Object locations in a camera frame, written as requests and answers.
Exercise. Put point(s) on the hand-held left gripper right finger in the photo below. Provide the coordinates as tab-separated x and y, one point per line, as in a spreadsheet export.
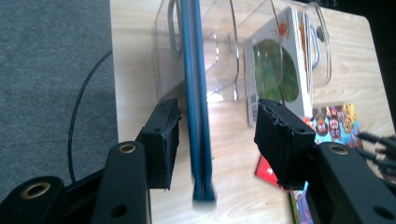
280	146

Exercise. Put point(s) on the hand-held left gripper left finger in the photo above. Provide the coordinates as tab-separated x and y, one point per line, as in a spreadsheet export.
162	143

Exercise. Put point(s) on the red picture book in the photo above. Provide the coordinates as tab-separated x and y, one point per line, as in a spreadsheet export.
264	171

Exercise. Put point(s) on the dark blue monster picture book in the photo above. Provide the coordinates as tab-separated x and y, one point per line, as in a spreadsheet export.
196	93

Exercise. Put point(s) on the white caterpillar picture book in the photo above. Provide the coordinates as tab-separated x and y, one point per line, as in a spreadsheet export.
291	46

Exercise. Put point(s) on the clear acrylic book rack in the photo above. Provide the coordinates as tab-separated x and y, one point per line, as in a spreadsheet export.
224	46

